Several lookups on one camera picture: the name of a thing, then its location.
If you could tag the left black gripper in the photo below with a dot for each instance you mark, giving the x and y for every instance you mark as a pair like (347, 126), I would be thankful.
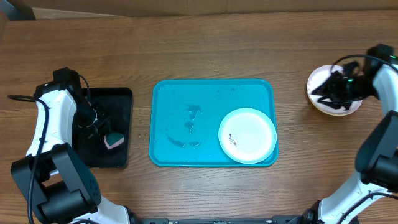
(84, 133)

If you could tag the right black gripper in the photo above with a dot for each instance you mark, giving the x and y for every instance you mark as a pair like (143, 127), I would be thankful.
(329, 87)

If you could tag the white plate with stain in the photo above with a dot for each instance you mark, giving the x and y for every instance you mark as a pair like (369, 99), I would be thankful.
(317, 77)

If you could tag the green and pink sponge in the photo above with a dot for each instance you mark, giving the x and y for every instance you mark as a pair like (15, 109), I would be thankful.
(113, 140)

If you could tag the light blue plate with stain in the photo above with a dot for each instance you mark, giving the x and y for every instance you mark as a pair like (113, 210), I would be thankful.
(247, 136)

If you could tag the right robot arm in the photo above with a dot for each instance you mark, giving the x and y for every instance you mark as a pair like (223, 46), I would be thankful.
(375, 174)

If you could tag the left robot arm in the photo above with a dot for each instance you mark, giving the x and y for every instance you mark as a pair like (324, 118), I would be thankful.
(56, 183)

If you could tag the black rectangular tray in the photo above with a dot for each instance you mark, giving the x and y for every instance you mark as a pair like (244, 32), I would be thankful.
(93, 152)

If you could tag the teal plastic serving tray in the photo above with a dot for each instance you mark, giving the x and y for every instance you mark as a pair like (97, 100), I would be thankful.
(186, 116)

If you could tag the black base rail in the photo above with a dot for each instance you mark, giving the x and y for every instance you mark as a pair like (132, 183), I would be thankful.
(279, 219)

